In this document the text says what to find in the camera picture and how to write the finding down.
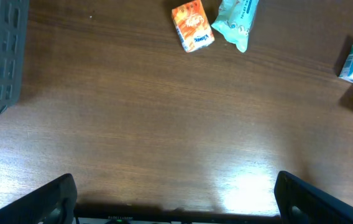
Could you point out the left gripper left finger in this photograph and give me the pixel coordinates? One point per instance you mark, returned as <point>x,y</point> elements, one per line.
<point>54,202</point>

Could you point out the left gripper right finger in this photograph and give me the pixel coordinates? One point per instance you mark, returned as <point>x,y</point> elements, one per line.
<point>301,202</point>

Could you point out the orange tissue pack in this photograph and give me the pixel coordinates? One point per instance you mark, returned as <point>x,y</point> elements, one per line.
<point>192,26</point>

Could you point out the teal wet wipes pack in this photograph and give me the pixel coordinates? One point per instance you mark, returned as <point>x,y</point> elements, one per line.
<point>235,20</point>

